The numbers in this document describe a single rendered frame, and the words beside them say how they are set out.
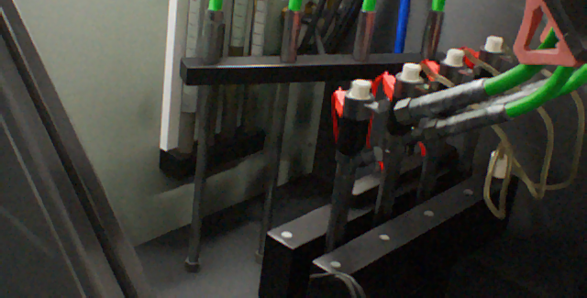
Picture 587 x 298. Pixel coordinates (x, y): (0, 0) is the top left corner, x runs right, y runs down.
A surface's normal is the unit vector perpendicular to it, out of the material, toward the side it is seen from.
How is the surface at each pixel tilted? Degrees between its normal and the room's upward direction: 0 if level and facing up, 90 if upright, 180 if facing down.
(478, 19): 90
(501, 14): 90
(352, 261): 0
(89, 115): 90
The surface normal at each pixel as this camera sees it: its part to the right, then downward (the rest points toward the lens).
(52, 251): -0.67, 0.25
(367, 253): 0.12, -0.89
